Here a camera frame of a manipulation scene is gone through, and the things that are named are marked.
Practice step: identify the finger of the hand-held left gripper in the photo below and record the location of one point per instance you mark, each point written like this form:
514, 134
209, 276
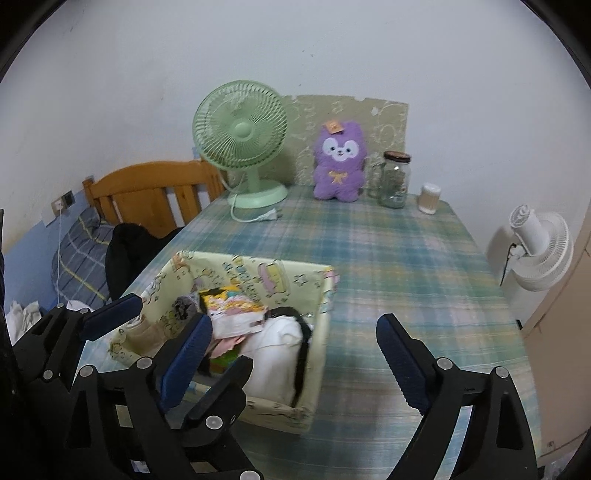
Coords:
221, 401
113, 318

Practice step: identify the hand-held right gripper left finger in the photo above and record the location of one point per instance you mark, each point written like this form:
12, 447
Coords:
184, 364

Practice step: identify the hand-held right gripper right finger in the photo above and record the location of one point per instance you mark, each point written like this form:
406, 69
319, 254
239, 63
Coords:
401, 364

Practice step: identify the white beige sock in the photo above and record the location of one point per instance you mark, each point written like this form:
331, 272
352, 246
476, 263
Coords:
143, 334

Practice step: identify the green packet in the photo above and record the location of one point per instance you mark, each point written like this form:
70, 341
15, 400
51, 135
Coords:
226, 362

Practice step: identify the pink cloth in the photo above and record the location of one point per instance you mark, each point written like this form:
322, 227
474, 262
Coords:
228, 345

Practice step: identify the white soft packet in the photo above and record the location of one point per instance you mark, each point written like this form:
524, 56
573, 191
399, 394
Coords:
272, 360

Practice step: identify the cartoon printed packet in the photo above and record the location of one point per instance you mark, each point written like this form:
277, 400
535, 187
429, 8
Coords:
231, 309

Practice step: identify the yellow cartoon storage box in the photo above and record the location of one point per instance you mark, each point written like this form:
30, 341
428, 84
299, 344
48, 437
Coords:
277, 272

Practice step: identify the black jacket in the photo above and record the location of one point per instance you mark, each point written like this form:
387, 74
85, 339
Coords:
129, 258

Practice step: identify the blue plaid pillow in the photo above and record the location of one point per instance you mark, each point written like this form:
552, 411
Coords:
78, 258

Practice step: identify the white cloth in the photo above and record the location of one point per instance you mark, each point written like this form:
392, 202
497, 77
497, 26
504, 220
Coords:
23, 318

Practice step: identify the wooden bed headboard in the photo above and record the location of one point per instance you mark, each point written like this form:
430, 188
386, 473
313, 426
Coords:
147, 184

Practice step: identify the beige door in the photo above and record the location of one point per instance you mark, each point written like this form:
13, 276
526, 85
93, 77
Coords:
558, 369

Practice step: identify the cotton swab container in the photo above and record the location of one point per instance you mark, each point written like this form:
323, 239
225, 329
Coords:
429, 201

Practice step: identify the glass mug jar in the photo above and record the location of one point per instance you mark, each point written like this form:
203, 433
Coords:
395, 184

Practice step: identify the white standing fan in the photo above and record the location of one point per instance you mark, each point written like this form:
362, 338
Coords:
545, 254

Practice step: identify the purple plush toy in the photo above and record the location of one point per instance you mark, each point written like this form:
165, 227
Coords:
339, 180

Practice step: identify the green desk fan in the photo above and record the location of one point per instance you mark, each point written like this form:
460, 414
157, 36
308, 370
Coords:
240, 129

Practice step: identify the wall outlet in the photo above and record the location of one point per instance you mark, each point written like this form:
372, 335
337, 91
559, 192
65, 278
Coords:
67, 199

